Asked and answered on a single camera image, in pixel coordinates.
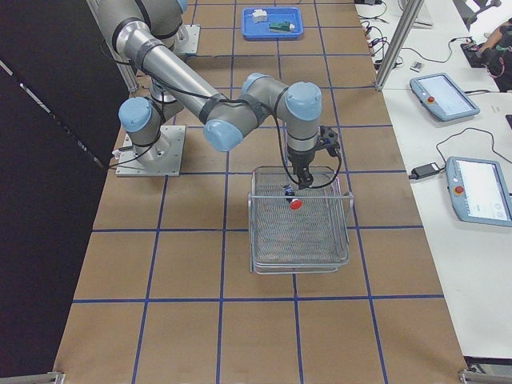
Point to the far teach pendant tablet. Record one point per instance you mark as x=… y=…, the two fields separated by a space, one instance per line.
x=442 y=97

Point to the black power adapter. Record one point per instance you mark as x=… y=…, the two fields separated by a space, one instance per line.
x=424 y=171

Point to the aluminium corner bracket right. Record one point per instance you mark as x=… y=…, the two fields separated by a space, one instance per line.
x=468 y=376

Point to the aluminium corner bracket left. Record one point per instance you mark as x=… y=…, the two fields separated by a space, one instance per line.
x=46 y=378

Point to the aluminium frame post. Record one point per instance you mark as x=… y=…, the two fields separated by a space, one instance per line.
x=401 y=32

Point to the silver wire mesh shelf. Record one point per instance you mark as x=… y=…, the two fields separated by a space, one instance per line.
x=313 y=239

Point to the teach pendant tablet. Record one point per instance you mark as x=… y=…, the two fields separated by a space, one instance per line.
x=478 y=191
x=442 y=97

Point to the green electrical module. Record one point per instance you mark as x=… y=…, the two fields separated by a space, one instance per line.
x=281 y=27

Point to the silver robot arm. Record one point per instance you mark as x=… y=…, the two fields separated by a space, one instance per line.
x=172 y=31
x=144 y=33

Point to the near teach pendant tablet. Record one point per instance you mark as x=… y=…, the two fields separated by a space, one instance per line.
x=478 y=191

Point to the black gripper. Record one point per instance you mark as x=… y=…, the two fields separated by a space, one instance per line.
x=299 y=160

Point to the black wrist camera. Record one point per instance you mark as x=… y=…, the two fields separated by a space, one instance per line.
x=328 y=141

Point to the red emergency stop button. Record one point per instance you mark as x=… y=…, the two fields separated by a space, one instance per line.
x=293 y=201

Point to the white terminal block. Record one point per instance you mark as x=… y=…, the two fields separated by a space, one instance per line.
x=259 y=15

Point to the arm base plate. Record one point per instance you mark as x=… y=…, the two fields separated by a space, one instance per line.
x=192 y=40
x=164 y=158

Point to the aluminium corner bracket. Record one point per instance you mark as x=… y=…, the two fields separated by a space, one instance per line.
x=46 y=378
x=468 y=376

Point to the blue plastic tray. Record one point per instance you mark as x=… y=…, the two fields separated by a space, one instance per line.
x=267 y=23

